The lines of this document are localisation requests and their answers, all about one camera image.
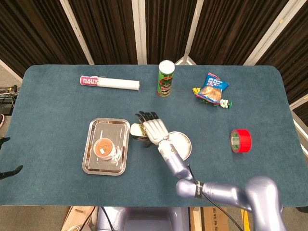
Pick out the dark brown curtain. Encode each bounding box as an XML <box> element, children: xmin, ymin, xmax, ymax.
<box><xmin>0</xmin><ymin>0</ymin><xmax>308</xmax><ymax>121</ymax></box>

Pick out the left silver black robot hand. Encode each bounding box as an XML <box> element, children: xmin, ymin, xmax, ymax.
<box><xmin>0</xmin><ymin>136</ymin><xmax>24</xmax><ymax>181</ymax></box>

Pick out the red tape roll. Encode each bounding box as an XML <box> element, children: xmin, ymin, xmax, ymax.
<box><xmin>230</xmin><ymin>128</ymin><xmax>253</xmax><ymax>154</ymax></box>

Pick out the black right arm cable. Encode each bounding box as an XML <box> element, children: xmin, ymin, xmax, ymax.
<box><xmin>186</xmin><ymin>164</ymin><xmax>244</xmax><ymax>231</ymax></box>

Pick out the light wooden crate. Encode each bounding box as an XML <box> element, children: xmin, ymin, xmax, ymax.
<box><xmin>61</xmin><ymin>206</ymin><xmax>97</xmax><ymax>231</ymax></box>

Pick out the green Pringles tube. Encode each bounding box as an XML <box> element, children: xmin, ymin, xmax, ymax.
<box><xmin>157</xmin><ymin>60</ymin><xmax>176</xmax><ymax>97</ymax></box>

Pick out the white partition post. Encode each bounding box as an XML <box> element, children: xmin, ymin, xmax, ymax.
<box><xmin>243</xmin><ymin>0</ymin><xmax>297</xmax><ymax>66</ymax></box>
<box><xmin>175</xmin><ymin>0</ymin><xmax>205</xmax><ymax>66</ymax></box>
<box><xmin>59</xmin><ymin>0</ymin><xmax>95</xmax><ymax>65</ymax></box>
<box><xmin>131</xmin><ymin>0</ymin><xmax>147</xmax><ymax>65</ymax></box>

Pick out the rectangular stainless steel tray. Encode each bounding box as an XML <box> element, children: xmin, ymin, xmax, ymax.
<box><xmin>82</xmin><ymin>117</ymin><xmax>131</xmax><ymax>177</ymax></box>

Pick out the black luncheon meat tin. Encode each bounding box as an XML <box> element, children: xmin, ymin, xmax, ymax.
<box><xmin>129</xmin><ymin>122</ymin><xmax>151</xmax><ymax>143</ymax></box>

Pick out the blue felt table cover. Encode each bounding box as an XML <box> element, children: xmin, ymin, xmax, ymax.
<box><xmin>0</xmin><ymin>64</ymin><xmax>308</xmax><ymax>207</ymax></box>

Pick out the grey robot torso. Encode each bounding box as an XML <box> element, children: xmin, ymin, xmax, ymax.
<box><xmin>96</xmin><ymin>206</ymin><xmax>191</xmax><ymax>231</ymax></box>

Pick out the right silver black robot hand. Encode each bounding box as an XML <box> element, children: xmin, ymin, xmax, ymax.
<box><xmin>134</xmin><ymin>110</ymin><xmax>170</xmax><ymax>147</ymax></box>

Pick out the black floor cable bundle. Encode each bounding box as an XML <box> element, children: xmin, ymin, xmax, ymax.
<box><xmin>0</xmin><ymin>84</ymin><xmax>20</xmax><ymax>116</ymax></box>

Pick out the blue snack bag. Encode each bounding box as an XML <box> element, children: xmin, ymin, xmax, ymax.
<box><xmin>196</xmin><ymin>72</ymin><xmax>230</xmax><ymax>103</ymax></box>

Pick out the plastic food wrap roll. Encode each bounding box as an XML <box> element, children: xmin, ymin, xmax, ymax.
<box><xmin>79</xmin><ymin>75</ymin><xmax>141</xmax><ymax>92</ymax></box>

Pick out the white round plate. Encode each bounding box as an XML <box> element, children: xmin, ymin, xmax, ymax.
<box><xmin>166</xmin><ymin>131</ymin><xmax>193</xmax><ymax>162</ymax></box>

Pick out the brown cardboard box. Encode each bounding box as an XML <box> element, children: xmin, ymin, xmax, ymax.
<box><xmin>190</xmin><ymin>206</ymin><xmax>231</xmax><ymax>231</ymax></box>

